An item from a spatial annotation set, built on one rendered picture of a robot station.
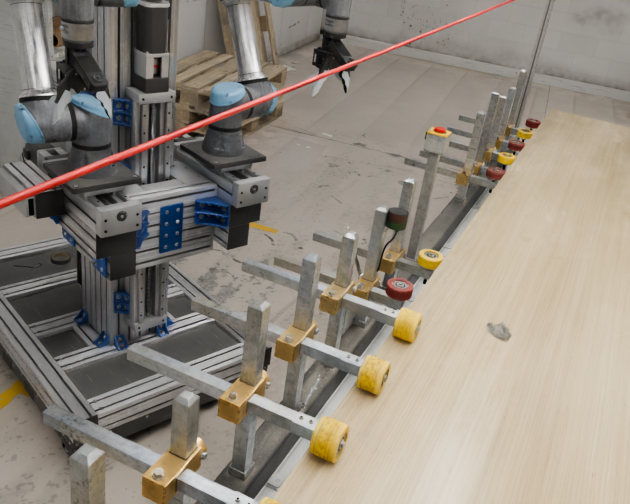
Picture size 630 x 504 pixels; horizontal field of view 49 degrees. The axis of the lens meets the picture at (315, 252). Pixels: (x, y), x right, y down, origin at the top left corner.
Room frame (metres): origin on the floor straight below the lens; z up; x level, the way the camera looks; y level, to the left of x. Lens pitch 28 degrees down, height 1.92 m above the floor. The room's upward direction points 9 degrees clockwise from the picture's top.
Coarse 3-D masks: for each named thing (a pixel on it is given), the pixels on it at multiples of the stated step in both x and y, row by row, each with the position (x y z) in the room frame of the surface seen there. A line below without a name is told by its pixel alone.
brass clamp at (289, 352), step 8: (312, 320) 1.45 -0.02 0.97; (288, 328) 1.40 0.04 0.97; (296, 328) 1.41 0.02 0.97; (312, 328) 1.42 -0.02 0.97; (280, 336) 1.36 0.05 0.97; (296, 336) 1.37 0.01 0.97; (304, 336) 1.38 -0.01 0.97; (312, 336) 1.43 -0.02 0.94; (280, 344) 1.34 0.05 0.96; (288, 344) 1.34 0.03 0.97; (296, 344) 1.34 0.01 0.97; (280, 352) 1.34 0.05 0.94; (288, 352) 1.33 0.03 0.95; (296, 352) 1.34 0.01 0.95; (288, 360) 1.33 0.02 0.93
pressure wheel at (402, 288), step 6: (390, 282) 1.81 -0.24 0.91; (396, 282) 1.82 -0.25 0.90; (402, 282) 1.83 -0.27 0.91; (408, 282) 1.83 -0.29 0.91; (390, 288) 1.78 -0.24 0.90; (396, 288) 1.78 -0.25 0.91; (402, 288) 1.79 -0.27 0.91; (408, 288) 1.79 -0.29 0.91; (390, 294) 1.78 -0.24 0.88; (396, 294) 1.77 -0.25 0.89; (402, 294) 1.77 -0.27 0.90; (408, 294) 1.78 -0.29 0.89; (402, 300) 1.77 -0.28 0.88
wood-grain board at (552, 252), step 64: (576, 128) 3.89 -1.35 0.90; (512, 192) 2.73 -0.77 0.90; (576, 192) 2.85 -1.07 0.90; (448, 256) 2.05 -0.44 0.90; (512, 256) 2.13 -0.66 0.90; (576, 256) 2.20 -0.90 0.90; (448, 320) 1.66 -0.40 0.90; (512, 320) 1.71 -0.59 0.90; (576, 320) 1.76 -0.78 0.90; (448, 384) 1.37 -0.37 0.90; (512, 384) 1.41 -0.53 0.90; (576, 384) 1.45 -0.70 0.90; (384, 448) 1.12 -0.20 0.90; (448, 448) 1.15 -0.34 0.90; (512, 448) 1.17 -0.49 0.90; (576, 448) 1.21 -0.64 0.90
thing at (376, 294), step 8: (280, 256) 1.96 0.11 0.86; (280, 264) 1.94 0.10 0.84; (288, 264) 1.93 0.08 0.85; (296, 264) 1.92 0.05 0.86; (296, 272) 1.92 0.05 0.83; (320, 272) 1.89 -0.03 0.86; (328, 272) 1.90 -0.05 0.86; (320, 280) 1.89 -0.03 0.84; (328, 280) 1.88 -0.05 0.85; (376, 288) 1.85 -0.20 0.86; (376, 296) 1.82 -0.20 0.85; (384, 296) 1.81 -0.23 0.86; (392, 304) 1.80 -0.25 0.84; (400, 304) 1.79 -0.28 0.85
